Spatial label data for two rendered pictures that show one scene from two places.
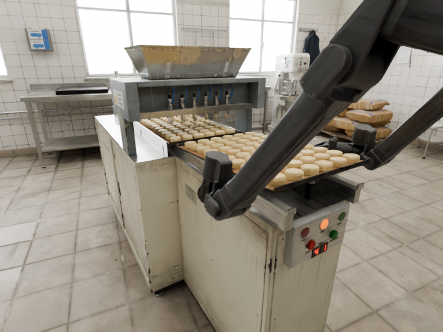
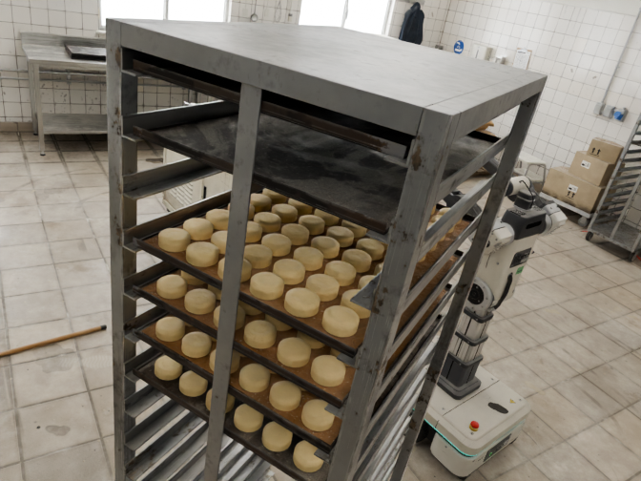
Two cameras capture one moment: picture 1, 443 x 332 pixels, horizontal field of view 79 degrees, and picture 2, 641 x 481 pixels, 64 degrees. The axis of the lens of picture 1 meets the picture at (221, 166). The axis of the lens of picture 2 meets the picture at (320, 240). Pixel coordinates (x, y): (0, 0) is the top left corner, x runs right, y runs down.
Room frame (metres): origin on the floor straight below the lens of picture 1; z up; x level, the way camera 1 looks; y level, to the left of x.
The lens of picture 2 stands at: (-1.72, 0.52, 1.91)
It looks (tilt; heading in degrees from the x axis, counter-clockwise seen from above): 27 degrees down; 348
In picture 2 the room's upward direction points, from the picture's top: 11 degrees clockwise
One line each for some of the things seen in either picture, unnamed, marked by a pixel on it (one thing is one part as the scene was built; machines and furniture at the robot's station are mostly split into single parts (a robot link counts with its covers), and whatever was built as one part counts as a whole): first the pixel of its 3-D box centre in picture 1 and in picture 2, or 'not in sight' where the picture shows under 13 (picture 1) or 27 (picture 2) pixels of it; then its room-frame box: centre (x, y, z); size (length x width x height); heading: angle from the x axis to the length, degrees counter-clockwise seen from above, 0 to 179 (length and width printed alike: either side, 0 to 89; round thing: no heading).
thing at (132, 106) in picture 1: (191, 111); not in sight; (1.42, 0.16, 1.01); 0.72 x 0.33 x 0.34; 121
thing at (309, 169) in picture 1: (309, 169); not in sight; (0.70, -0.25, 0.97); 0.05 x 0.05 x 0.02
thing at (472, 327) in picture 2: not in sight; (465, 345); (0.09, -0.66, 0.49); 0.11 x 0.11 x 0.40; 32
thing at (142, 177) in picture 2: not in sight; (258, 150); (-0.74, 0.47, 1.59); 0.64 x 0.03 x 0.03; 142
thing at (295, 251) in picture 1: (317, 233); not in sight; (0.68, -0.29, 0.77); 0.24 x 0.04 x 0.14; 121
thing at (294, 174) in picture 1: (293, 174); not in sight; (0.66, -0.19, 0.97); 0.05 x 0.05 x 0.02
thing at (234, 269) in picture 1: (244, 251); not in sight; (0.99, -0.10, 0.45); 0.70 x 0.34 x 0.90; 31
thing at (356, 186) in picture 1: (206, 129); not in sight; (1.60, 0.09, 0.87); 2.01 x 0.03 x 0.07; 31
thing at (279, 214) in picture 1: (159, 135); not in sight; (1.45, 0.34, 0.87); 2.01 x 0.03 x 0.07; 31
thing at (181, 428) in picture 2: not in sight; (230, 386); (-0.74, 0.47, 0.96); 0.64 x 0.03 x 0.03; 142
